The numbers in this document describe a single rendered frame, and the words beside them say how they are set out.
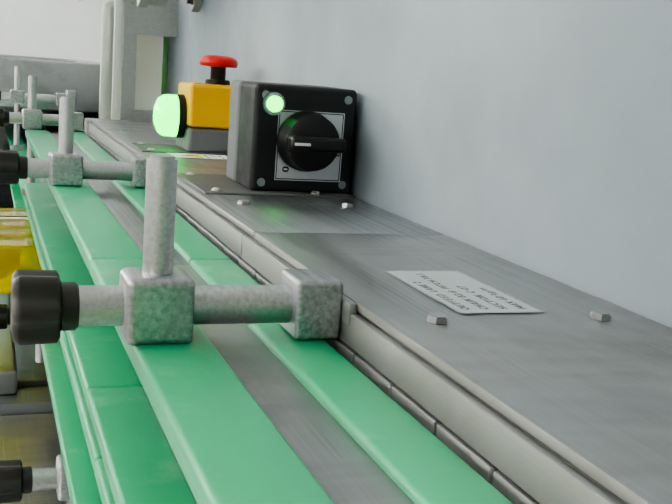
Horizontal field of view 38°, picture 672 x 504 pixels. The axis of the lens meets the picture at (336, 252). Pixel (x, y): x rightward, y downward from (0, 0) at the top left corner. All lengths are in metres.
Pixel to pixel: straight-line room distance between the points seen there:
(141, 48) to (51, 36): 3.56
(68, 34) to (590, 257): 4.65
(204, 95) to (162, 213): 0.62
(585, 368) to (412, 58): 0.36
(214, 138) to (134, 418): 0.52
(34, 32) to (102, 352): 4.44
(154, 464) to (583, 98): 0.27
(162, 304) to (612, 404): 0.17
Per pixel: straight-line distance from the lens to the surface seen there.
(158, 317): 0.38
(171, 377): 0.35
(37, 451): 1.06
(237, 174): 0.75
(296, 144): 0.68
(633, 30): 0.46
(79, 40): 5.05
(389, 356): 0.36
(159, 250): 0.38
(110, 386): 0.57
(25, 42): 5.03
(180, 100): 1.01
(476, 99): 0.58
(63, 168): 0.83
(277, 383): 0.36
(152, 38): 1.49
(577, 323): 0.40
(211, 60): 1.01
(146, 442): 0.49
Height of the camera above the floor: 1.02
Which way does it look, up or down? 20 degrees down
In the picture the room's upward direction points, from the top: 90 degrees counter-clockwise
